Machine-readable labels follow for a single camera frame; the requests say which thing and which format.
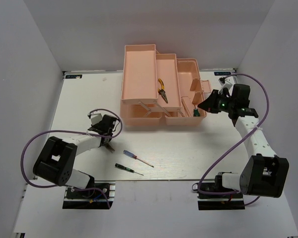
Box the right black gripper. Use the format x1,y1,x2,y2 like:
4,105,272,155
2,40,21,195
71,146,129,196
198,89,235,114

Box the green orange screwdriver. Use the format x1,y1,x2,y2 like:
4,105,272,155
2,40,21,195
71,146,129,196
193,108,200,117

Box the yellow pliers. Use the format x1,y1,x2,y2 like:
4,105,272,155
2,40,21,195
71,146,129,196
157,78,168,104
104,143,115,153

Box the pink plastic toolbox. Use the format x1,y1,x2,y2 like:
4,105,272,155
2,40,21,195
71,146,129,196
120,44,211,126

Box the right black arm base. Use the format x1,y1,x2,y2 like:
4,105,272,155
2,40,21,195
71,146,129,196
191,173,245,211

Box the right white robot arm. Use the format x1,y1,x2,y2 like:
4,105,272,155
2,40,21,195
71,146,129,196
198,84,289,198

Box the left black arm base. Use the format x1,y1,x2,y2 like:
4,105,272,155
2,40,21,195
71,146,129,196
62,181,116,210

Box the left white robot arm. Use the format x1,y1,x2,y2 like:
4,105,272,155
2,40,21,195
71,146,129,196
33,114,118,198

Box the black precision screwdriver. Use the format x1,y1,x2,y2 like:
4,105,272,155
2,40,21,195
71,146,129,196
115,163,143,176

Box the left blue table label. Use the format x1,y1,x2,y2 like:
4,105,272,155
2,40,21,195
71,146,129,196
65,74,82,79

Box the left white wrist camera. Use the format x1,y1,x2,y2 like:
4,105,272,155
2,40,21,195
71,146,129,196
87,113,103,126

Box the blue handled screwdriver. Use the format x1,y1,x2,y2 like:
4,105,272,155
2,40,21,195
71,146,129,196
123,150,154,168

